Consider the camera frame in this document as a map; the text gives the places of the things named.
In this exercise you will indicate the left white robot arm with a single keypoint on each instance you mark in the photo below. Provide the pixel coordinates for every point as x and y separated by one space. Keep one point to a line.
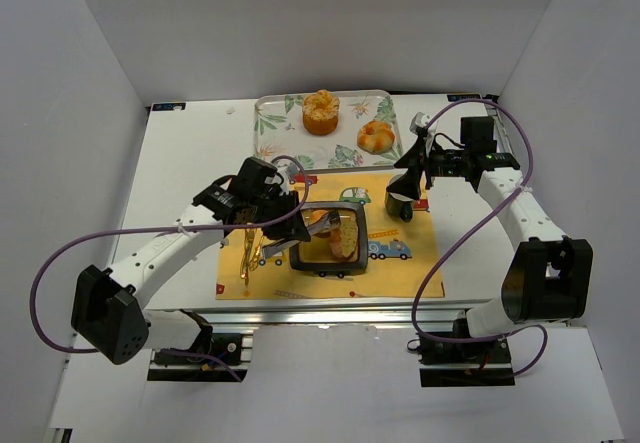
110 305

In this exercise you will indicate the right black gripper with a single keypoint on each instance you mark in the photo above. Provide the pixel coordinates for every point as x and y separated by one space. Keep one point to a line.
426 161

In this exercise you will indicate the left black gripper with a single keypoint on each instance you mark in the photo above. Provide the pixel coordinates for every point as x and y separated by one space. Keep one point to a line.
282 211

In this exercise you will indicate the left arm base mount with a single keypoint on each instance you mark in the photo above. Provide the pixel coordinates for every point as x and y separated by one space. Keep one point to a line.
224 358

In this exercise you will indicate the green mug white inside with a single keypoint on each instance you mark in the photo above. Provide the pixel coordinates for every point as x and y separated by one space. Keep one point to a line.
398 205

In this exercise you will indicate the gold spoon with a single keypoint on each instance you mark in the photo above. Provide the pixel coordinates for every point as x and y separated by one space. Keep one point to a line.
256 258

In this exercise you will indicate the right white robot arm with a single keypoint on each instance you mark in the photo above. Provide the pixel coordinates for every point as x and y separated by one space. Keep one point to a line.
548 278

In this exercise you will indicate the tall sugared brioche cake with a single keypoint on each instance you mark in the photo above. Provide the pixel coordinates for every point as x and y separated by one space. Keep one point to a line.
320 112

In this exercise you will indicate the aluminium table frame rail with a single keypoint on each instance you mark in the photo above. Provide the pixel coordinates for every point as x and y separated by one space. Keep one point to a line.
314 316

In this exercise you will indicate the herb bread slice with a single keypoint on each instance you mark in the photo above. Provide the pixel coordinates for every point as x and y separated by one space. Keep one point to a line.
343 240

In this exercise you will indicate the yellow vehicle print placemat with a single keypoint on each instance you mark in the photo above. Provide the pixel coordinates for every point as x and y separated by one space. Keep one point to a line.
400 254

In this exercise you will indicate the gold fork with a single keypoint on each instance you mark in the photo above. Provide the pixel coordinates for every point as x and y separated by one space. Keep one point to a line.
248 242

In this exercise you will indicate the square black brown plate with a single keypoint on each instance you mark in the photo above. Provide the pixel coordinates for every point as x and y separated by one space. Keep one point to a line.
315 256

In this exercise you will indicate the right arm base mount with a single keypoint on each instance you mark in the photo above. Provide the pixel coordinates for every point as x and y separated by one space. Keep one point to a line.
447 365

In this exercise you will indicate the floral white serving tray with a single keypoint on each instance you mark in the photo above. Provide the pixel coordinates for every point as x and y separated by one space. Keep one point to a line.
279 130

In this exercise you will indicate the small round bread roll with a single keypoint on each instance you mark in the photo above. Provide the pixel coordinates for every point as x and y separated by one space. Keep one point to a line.
320 223

